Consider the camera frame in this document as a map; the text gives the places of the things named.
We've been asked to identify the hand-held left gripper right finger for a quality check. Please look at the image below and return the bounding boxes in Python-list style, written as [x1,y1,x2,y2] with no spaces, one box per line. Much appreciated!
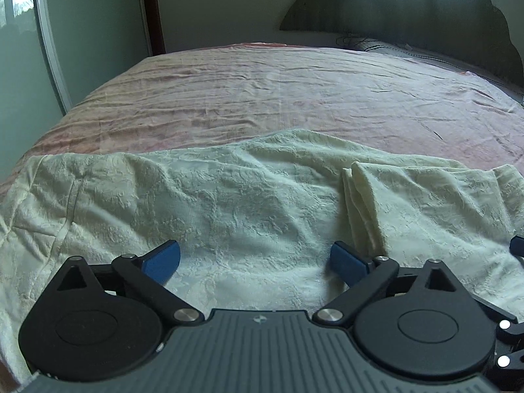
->
[313,241,465,330]

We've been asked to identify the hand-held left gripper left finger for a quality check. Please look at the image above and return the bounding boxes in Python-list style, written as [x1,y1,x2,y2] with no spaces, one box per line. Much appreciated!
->
[55,239,205,330]

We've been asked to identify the white textured pants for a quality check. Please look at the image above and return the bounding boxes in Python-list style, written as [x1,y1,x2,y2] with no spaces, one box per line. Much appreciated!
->
[0,128,524,382]

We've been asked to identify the pink bed sheet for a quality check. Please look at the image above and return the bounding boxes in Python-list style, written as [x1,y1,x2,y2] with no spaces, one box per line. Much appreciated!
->
[0,42,524,198]

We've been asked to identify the grey patterned pillow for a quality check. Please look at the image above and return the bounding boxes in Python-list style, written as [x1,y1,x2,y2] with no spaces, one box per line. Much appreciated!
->
[336,36,524,93]

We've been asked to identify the frosted glass sliding door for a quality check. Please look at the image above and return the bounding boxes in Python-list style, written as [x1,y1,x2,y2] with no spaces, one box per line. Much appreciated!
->
[0,0,153,181]

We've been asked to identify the grey curved headboard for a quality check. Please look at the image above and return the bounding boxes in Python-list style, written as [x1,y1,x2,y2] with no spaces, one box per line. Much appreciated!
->
[280,0,524,86]

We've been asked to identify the dark wooden door frame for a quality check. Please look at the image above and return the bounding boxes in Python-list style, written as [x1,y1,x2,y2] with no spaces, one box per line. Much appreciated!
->
[139,0,166,56]

